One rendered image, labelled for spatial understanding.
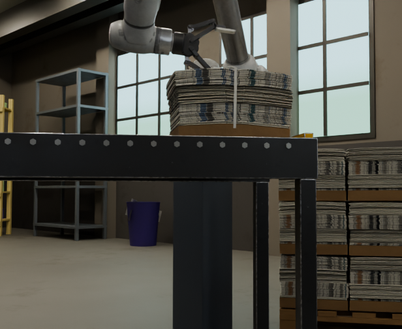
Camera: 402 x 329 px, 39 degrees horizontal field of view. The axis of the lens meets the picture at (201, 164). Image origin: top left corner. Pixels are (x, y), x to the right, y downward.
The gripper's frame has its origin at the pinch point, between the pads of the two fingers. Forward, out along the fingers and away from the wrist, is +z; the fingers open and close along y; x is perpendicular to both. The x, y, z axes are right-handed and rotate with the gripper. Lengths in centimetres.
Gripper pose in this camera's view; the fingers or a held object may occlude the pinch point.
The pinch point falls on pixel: (230, 50)
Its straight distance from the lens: 198.9
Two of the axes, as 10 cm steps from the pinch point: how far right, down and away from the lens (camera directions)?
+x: 1.5, -0.4, -9.9
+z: 9.8, 1.1, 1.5
